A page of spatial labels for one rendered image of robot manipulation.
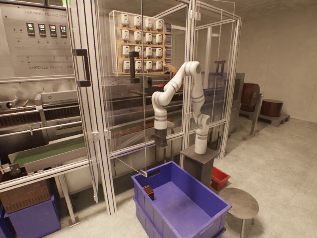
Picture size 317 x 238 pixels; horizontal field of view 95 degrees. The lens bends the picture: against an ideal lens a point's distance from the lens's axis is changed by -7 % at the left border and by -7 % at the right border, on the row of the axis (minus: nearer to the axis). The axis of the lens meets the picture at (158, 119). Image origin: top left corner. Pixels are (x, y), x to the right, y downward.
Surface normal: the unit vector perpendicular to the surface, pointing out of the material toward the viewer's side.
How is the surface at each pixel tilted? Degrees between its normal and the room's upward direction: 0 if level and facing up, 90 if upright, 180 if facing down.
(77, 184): 90
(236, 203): 0
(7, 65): 90
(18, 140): 90
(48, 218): 90
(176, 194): 0
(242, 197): 0
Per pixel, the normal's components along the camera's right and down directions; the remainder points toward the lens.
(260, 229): 0.00, -0.95
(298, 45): -0.83, 0.18
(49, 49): 0.56, 0.25
